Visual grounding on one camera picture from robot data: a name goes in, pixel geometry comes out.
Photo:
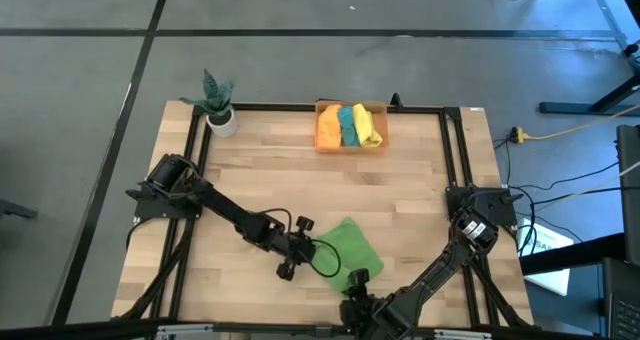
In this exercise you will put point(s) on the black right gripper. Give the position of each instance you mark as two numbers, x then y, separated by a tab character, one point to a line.
370	315

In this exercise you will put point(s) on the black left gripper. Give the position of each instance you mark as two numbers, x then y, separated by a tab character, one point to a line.
292	247

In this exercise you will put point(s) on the green microfiber towel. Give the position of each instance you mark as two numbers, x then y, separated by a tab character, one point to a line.
355	250

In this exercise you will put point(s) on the orange microfiber towel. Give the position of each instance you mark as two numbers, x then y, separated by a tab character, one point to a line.
329	127

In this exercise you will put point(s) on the teal microfiber towel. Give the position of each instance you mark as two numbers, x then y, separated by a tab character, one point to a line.
348	127

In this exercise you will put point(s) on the yellow microfiber towel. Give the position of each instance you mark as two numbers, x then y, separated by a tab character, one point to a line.
365	125

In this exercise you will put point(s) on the orange plastic basket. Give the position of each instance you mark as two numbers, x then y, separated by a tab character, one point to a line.
385	120

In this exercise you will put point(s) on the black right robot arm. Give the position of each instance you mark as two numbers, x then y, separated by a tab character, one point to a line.
450	265

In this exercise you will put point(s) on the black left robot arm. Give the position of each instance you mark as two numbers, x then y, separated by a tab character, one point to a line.
215	205

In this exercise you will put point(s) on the black beam with silver brackets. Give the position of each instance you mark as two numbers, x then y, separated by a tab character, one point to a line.
250	331

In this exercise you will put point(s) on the white plant pot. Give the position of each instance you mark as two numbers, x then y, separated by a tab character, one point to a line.
222	126

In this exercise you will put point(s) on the green artificial plant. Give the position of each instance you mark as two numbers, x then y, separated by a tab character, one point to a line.
215	97

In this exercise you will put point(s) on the white printed box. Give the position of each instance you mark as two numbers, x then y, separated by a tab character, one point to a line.
550	282

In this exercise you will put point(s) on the black desk edge bar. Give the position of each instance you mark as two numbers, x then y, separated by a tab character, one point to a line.
575	255

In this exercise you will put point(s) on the black keyboard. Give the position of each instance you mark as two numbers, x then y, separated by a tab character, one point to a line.
622	305

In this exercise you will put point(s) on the dark floor object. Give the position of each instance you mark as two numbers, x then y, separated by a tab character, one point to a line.
15	210

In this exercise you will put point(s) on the black aluminium table frame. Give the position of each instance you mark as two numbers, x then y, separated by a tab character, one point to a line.
280	107

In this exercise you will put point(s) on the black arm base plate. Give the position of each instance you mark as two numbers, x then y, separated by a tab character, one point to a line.
502	202
150	210

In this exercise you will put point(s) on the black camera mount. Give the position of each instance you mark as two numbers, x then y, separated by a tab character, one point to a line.
396	100

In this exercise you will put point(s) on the black desk leg frame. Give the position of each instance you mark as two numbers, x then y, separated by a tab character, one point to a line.
609	10

